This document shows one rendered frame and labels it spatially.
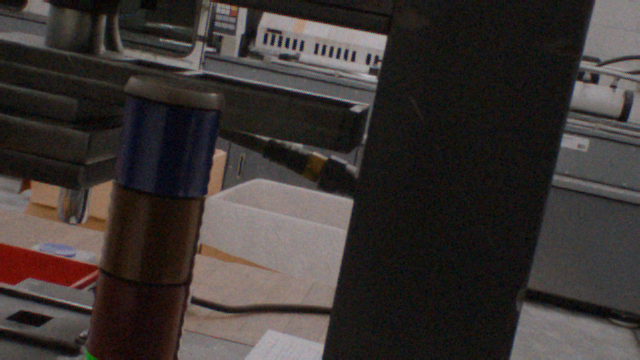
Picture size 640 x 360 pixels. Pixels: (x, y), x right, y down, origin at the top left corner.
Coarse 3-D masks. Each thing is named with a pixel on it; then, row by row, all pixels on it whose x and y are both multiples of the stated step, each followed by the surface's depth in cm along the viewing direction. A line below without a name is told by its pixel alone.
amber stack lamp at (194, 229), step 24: (120, 192) 36; (144, 192) 36; (120, 216) 36; (144, 216) 36; (168, 216) 36; (192, 216) 36; (120, 240) 36; (144, 240) 36; (168, 240) 36; (192, 240) 37; (120, 264) 36; (144, 264) 36; (168, 264) 36; (192, 264) 37
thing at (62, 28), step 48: (48, 0) 61; (96, 0) 61; (0, 48) 60; (48, 48) 59; (96, 48) 63; (0, 96) 59; (48, 96) 59; (96, 96) 59; (240, 96) 58; (288, 96) 65; (0, 144) 57; (48, 144) 56; (96, 144) 57; (336, 144) 57
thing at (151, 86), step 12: (132, 84) 36; (144, 84) 35; (156, 84) 35; (168, 84) 35; (180, 84) 36; (192, 84) 36; (144, 96) 35; (156, 96) 35; (168, 96) 35; (180, 96) 35; (192, 96) 35; (204, 96) 35; (216, 96) 36; (204, 108) 35; (216, 108) 36
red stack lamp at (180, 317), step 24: (96, 288) 37; (120, 288) 36; (144, 288) 36; (168, 288) 36; (96, 312) 37; (120, 312) 36; (144, 312) 36; (168, 312) 37; (96, 336) 37; (120, 336) 36; (144, 336) 37; (168, 336) 37
